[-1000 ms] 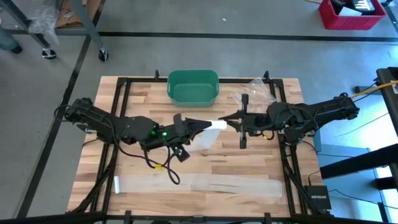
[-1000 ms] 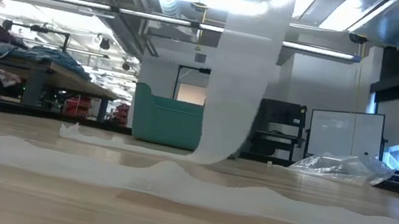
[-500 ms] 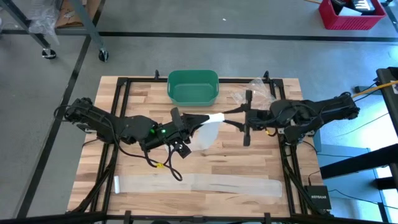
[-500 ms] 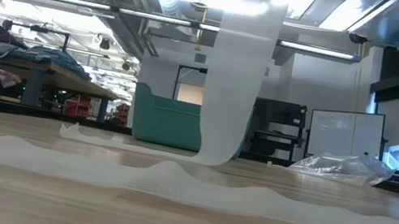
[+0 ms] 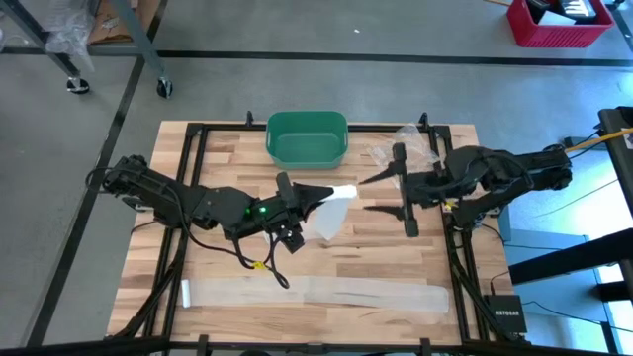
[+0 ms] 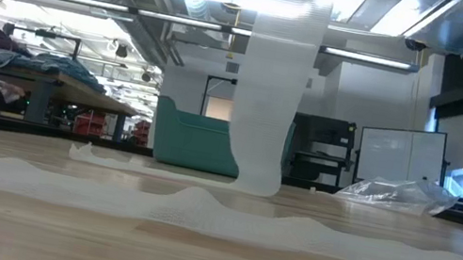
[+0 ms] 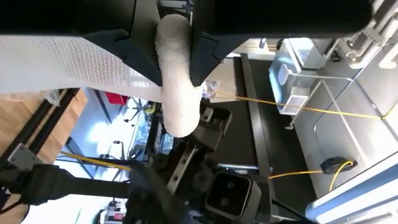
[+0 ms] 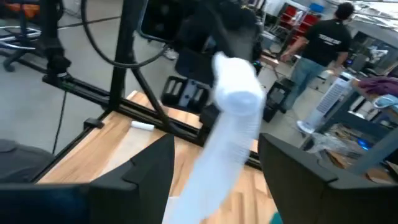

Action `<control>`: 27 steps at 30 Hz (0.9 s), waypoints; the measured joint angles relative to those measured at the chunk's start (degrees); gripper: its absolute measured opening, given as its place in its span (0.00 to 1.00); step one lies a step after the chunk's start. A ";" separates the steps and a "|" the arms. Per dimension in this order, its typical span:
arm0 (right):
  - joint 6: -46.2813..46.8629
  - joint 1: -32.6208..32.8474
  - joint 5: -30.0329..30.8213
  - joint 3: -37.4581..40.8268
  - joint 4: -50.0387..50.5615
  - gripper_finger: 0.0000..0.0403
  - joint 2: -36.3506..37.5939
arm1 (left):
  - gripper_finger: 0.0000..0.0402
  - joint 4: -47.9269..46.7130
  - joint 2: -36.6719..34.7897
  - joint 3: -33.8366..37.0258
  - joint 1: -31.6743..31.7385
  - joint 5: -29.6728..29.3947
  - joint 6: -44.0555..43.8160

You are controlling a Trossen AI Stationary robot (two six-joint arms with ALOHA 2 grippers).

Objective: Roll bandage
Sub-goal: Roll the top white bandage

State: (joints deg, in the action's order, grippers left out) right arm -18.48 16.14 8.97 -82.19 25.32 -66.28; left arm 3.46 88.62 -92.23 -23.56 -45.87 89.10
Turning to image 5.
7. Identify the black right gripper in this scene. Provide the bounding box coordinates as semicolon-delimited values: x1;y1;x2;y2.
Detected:
359;142;446;238

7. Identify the black metal stand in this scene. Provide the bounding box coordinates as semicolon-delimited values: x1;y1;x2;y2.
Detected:
507;106;633;304

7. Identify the red plastic crate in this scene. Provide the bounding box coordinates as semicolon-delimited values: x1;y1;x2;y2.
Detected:
505;0;616;49

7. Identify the crumpled clear plastic sheet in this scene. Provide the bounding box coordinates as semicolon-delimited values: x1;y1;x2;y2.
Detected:
44;0;96;73

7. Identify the clear plastic bag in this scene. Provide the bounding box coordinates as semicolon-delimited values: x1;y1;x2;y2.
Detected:
366;123;441;192

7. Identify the brown cardboard sheet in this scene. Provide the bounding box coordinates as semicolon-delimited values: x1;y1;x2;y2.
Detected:
87;0;162;45

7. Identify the black device in crate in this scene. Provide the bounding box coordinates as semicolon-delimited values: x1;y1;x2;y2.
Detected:
525;0;607;25

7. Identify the black power strip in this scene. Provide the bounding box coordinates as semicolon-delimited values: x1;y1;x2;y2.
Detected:
563;135;602;150

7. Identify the black network cable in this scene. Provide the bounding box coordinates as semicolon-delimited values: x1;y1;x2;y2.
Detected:
521;299;633;335

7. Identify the green plastic bin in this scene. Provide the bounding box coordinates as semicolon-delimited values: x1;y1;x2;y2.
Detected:
265;110;350;171

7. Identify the black Netgear switch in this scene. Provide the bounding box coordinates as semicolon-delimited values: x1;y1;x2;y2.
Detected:
483;294;528;335

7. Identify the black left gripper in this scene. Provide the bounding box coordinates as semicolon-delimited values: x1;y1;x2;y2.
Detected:
231;171;335;254

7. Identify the grey-legged wooden workbench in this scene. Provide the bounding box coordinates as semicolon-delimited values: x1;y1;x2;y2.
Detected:
0;0;174;99

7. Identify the black aluminium frame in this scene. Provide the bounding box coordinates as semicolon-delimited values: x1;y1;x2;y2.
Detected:
0;111;633;356

